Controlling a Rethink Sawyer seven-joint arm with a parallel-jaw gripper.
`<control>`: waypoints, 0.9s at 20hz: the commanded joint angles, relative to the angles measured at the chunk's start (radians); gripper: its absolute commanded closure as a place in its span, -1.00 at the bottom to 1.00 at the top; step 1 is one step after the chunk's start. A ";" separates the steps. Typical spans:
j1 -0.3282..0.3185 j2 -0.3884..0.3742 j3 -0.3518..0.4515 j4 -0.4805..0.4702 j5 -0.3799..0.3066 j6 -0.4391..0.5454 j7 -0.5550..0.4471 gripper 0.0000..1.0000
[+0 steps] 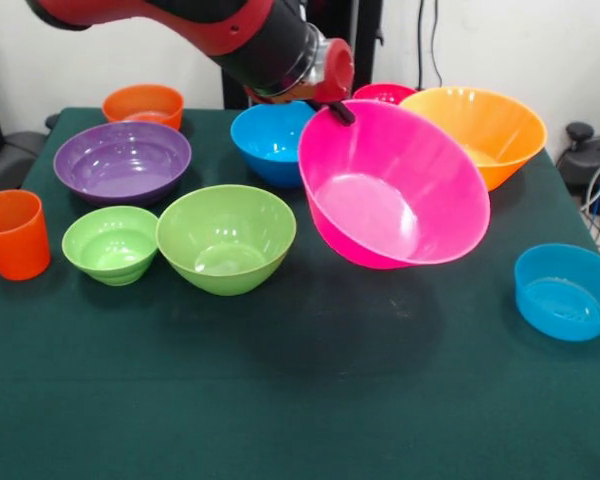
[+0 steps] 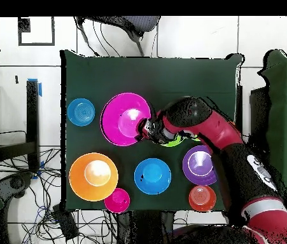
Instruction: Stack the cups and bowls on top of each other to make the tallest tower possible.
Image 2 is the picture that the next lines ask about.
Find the medium green bowl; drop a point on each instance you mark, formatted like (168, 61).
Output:
(171, 143)

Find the large pink bowl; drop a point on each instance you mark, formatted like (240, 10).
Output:
(117, 119)

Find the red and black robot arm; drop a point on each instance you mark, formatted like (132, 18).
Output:
(222, 129)

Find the medium blue bowl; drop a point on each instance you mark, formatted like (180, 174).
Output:
(152, 176)

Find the dark green tablecloth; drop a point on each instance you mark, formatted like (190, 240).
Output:
(120, 76)

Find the purple bowl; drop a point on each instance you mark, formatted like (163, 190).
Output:
(199, 165)

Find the small blue bowl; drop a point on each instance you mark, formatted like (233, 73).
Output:
(80, 111)

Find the small pink-red bowl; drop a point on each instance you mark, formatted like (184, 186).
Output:
(117, 200)

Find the large orange bowl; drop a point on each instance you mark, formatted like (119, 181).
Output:
(82, 183)

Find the small orange bowl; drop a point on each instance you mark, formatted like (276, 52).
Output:
(202, 198)

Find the grey mesh office chair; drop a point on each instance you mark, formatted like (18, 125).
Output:
(138, 23)

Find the blue tape strip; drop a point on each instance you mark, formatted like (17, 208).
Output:
(40, 90)

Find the black metal stand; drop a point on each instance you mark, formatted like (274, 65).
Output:
(32, 114)

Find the black power strip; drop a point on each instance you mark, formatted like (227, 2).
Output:
(65, 223)

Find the black chair base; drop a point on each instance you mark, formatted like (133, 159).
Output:
(16, 183)

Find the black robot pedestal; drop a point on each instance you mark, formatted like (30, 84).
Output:
(145, 228)

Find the black square floor frame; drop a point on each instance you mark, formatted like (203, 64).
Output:
(36, 44)

